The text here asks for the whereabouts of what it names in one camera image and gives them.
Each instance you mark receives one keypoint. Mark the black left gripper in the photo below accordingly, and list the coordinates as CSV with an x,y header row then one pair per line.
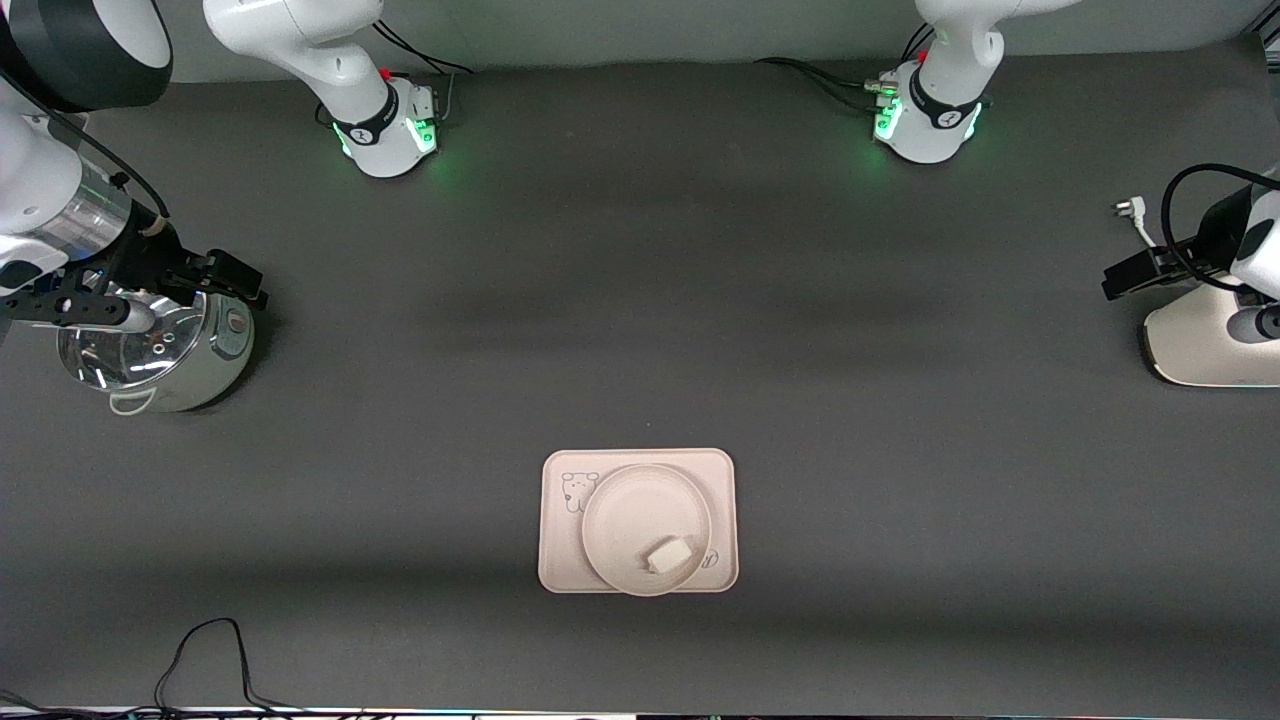
x,y
1212,238

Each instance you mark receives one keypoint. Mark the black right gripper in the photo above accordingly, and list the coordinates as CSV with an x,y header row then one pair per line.
x,y
150,257

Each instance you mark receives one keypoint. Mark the round beige plate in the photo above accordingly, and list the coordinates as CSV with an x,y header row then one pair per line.
x,y
630,520

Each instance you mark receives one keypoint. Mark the small white bun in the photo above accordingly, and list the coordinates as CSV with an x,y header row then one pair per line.
x,y
667,556

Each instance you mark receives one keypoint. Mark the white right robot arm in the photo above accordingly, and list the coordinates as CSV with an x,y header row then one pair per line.
x,y
40,190

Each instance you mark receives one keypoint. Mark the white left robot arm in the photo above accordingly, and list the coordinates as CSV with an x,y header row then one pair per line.
x,y
945,110

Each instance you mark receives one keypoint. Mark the beige rectangular rabbit tray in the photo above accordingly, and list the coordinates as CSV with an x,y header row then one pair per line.
x,y
560,560

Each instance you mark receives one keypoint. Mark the steel electric cooking pot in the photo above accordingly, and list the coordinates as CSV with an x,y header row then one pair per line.
x,y
215,360

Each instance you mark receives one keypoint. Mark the cream white toaster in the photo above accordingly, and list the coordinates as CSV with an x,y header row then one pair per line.
x,y
1200,350

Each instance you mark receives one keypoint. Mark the glass pot lid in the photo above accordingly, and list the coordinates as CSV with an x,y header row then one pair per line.
x,y
120,355

